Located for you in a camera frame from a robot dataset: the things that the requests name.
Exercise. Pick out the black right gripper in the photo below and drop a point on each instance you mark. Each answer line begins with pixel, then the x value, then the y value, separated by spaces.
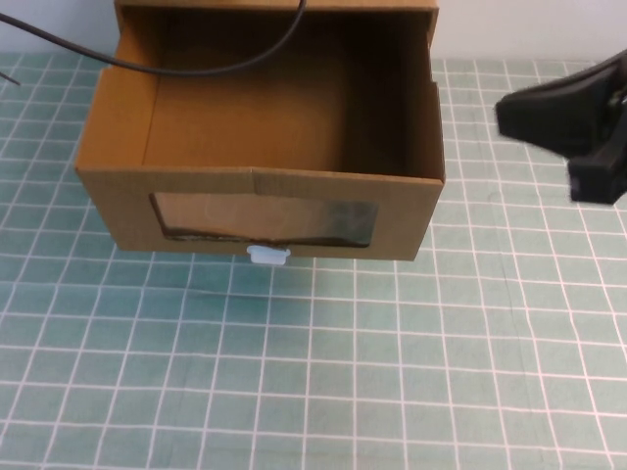
pixel 619 108

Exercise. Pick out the cardboard drawer with window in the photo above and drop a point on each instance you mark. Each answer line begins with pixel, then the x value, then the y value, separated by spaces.
pixel 122 210

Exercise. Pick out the cardboard box shell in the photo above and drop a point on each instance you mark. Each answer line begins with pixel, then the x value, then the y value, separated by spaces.
pixel 367 2

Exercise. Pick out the green checked tablecloth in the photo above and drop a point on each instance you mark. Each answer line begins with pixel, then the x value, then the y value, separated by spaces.
pixel 343 367

